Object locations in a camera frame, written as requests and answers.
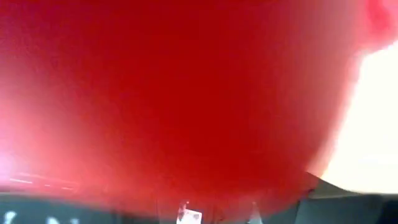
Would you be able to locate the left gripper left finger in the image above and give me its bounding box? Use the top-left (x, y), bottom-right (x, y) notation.
top-left (0, 194), bottom-right (175, 224)

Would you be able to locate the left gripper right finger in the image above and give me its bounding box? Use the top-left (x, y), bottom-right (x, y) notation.
top-left (295, 172), bottom-right (398, 224)

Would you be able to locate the red measuring cup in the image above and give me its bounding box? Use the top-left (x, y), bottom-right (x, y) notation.
top-left (0, 0), bottom-right (398, 220)

